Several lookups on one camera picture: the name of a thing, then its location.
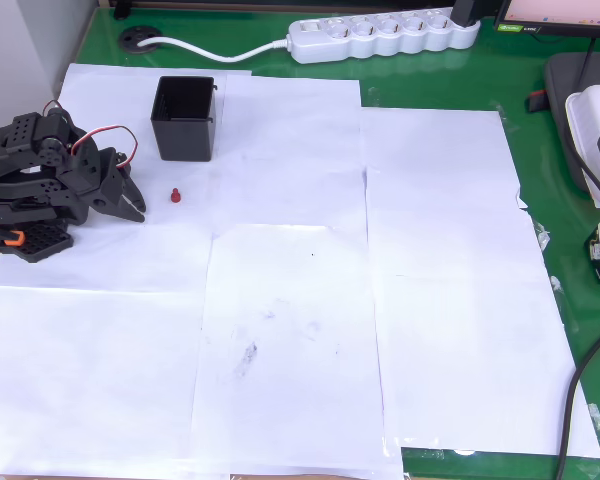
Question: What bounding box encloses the red white servo cable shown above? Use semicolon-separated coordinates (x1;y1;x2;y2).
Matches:
71;125;139;169

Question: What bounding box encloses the dark grey pad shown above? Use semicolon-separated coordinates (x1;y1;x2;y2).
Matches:
543;51;600;194

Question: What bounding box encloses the thick black cable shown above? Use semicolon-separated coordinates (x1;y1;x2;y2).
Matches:
554;319;600;480

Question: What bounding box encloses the black square plastic cup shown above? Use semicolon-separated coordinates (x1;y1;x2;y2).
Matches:
150;75;219;162

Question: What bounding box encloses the black cable over container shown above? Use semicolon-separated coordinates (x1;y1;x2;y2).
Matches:
562;117;600;209

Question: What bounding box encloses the thin black monitor cable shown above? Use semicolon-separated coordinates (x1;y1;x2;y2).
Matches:
577;37;598;89

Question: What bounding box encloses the computer monitor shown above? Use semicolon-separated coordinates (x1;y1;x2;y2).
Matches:
497;0;600;40

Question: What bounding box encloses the black plug adapter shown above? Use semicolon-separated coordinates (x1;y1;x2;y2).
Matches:
452;0;482;28

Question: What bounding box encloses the white power strip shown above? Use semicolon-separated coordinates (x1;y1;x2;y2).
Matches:
286;7;482;65

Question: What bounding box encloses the white power strip cable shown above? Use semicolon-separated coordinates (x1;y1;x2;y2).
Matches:
138;37;294;64

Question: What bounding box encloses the orange black clamp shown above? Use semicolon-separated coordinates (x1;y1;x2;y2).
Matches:
0;223;27;249

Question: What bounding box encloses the white plastic container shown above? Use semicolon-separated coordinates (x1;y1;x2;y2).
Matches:
564;84;600;209

